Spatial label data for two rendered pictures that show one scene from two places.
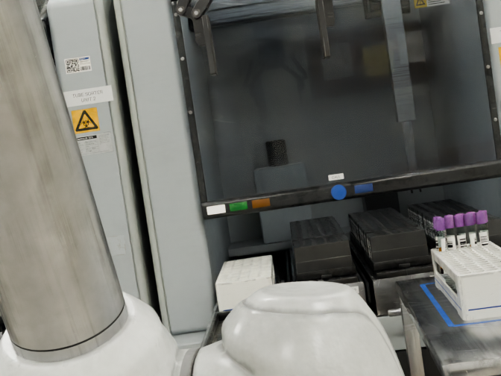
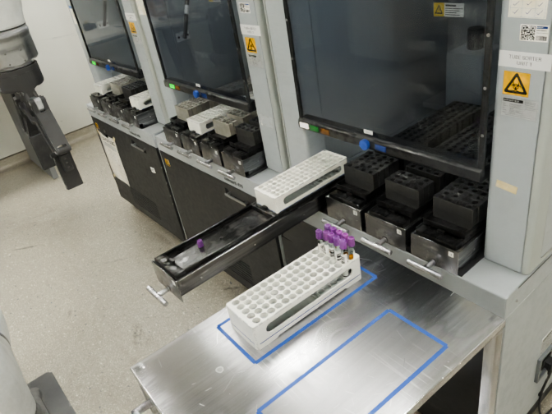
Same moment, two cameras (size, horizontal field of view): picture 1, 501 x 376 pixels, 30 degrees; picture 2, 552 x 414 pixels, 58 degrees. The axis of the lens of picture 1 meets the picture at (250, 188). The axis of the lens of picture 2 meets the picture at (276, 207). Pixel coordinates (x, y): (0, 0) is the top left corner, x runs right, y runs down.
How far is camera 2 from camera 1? 142 cm
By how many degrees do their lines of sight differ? 58
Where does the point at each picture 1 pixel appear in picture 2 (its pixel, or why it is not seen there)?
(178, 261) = (294, 143)
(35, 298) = not seen: outside the picture
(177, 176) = (292, 94)
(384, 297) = (370, 225)
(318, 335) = not seen: outside the picture
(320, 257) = (357, 177)
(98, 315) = not seen: outside the picture
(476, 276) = (231, 310)
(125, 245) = (272, 124)
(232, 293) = (259, 197)
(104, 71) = (255, 16)
